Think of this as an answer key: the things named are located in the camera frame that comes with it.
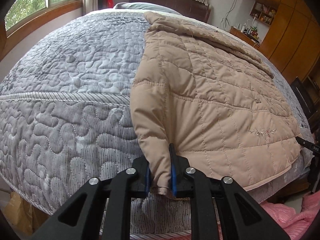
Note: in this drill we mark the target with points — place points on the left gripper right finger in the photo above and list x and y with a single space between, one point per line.
220 209

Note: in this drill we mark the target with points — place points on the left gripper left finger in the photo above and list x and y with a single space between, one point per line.
100 209

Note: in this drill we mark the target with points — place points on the beige quilted down jacket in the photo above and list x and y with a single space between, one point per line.
215 100

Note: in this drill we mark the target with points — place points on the pink knitted right sleeve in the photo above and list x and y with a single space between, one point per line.
294 224

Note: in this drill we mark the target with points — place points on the black chair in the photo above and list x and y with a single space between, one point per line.
307 104

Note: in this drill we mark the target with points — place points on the cardboard box under bed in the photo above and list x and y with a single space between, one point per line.
22 215

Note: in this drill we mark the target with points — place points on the grey floral quilted bedspread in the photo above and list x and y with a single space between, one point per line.
65 118

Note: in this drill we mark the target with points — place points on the wooden wardrobe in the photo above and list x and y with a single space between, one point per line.
292 41

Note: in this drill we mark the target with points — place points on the wooden desk with clutter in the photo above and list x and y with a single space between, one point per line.
246 33

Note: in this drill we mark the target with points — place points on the grey blue pillow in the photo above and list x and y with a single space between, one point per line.
144 6

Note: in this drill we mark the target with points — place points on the wooden framed side window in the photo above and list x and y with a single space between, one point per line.
26 16

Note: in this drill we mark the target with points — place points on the dark wooden headboard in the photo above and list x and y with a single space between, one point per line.
189 8

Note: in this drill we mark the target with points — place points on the wall shelf with items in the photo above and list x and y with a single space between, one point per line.
263 13

